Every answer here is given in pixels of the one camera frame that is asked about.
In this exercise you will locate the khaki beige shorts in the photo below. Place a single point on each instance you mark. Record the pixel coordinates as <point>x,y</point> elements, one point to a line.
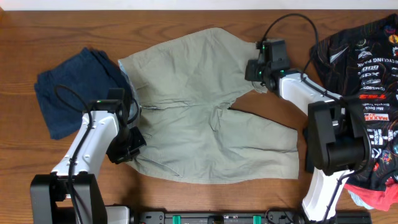
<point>186,88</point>

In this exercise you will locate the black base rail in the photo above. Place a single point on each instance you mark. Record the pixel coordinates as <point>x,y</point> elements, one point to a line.
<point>236,217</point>

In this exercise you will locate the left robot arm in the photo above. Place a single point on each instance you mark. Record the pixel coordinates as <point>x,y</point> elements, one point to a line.
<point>70,193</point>

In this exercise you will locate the black printed cycling jersey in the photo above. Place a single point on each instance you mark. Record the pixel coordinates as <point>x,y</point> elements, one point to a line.
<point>362,62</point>

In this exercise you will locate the folded navy blue shorts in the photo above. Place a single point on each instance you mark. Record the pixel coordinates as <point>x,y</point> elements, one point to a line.
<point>62,91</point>

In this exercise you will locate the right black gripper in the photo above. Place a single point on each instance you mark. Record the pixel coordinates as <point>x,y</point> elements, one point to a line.
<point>250,73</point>

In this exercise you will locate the red garment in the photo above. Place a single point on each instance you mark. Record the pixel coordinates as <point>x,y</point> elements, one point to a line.
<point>374,199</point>

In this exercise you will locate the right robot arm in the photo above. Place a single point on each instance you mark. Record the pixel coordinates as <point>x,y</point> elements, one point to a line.
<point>337,143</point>

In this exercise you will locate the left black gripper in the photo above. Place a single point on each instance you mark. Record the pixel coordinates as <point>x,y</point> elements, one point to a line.
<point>119,155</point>

